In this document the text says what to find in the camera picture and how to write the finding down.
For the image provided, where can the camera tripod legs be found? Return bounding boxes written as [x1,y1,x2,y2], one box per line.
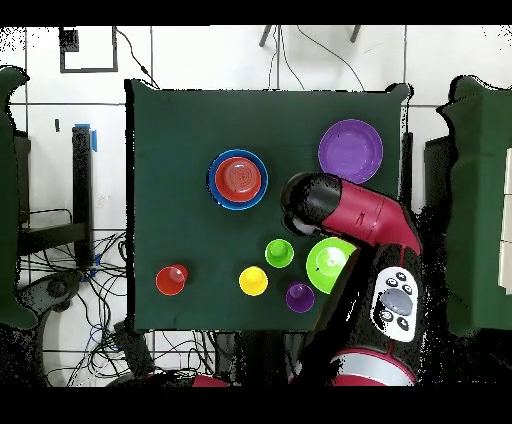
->
[258,24,362,48]

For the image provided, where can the large purple bowl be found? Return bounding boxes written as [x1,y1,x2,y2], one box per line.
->
[318,118,384,185]

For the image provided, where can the large light blue bowl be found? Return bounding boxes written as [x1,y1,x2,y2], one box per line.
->
[207,148,270,212]

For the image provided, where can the orange cup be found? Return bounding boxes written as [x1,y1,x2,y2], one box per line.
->
[155,263,189,297]

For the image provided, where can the purple cup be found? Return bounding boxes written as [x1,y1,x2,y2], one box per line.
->
[284,280,316,314]

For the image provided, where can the green cup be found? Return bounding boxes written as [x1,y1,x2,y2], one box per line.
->
[264,238,295,269]

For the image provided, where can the side table green cloth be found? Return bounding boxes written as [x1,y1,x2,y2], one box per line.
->
[437,75,512,337]
[0,65,39,331]

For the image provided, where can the tangle of floor cables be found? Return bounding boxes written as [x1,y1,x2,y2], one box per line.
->
[17,207,217,387]

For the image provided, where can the dark green tablecloth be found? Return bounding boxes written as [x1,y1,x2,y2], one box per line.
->
[126,78,413,334]

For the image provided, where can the gray square floor frame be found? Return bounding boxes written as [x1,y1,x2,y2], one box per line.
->
[58,26,119,74]

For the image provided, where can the yellow cup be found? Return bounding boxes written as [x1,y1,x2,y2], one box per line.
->
[238,265,270,298]

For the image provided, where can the black floor box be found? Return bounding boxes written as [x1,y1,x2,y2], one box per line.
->
[113,319,155,379]

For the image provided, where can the black floor stand base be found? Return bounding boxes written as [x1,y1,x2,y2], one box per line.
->
[17,269,87,317]

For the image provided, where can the orange bowl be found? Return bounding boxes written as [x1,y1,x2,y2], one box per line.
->
[214,156,263,204]

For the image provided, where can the black metal stand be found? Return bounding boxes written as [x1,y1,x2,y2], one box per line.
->
[400,131,414,209]
[19,123,98,268]

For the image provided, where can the black equipment box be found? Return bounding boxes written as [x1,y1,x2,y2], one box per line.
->
[423,135,455,213]
[13,131,32,225]

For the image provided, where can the black floor cable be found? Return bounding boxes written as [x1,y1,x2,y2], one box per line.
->
[114,26,161,89]

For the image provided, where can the large green bowl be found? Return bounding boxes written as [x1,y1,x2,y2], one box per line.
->
[305,236,358,296]

